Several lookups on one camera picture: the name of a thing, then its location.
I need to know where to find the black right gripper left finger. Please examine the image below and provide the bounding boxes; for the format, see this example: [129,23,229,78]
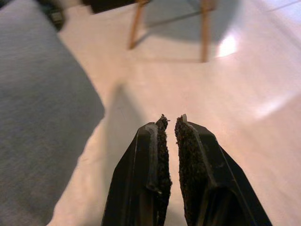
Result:
[101,114,173,226]

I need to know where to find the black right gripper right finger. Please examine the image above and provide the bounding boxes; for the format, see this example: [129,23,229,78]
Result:
[174,114,273,226]

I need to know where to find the grey fabric cushion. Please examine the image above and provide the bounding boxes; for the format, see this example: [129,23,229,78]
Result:
[0,0,106,226]

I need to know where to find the light wooden furniture leg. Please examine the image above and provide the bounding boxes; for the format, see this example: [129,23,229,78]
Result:
[199,0,217,64]
[127,0,150,49]

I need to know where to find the dark furniture seat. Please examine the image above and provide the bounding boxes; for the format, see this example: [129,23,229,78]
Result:
[81,0,151,14]

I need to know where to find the dark blurred object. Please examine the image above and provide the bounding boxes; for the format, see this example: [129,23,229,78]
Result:
[36,0,66,32]

